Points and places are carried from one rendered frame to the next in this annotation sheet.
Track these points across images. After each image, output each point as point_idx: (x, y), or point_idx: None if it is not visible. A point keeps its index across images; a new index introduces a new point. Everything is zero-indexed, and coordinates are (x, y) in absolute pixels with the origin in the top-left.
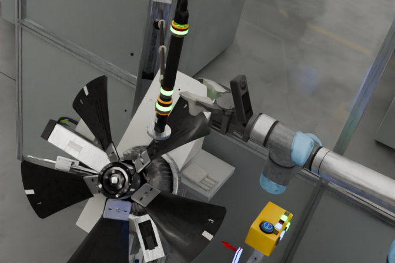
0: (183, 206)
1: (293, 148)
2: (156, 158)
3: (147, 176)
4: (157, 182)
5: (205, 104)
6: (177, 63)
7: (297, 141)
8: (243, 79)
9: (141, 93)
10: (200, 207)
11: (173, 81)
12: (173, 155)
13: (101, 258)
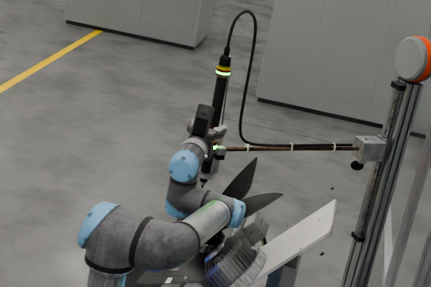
0: (191, 263)
1: (173, 155)
2: (245, 252)
3: (213, 244)
4: (219, 260)
5: (189, 123)
6: (215, 102)
7: (179, 152)
8: (208, 107)
9: (353, 258)
10: (197, 270)
11: (211, 119)
12: (265, 266)
13: (140, 277)
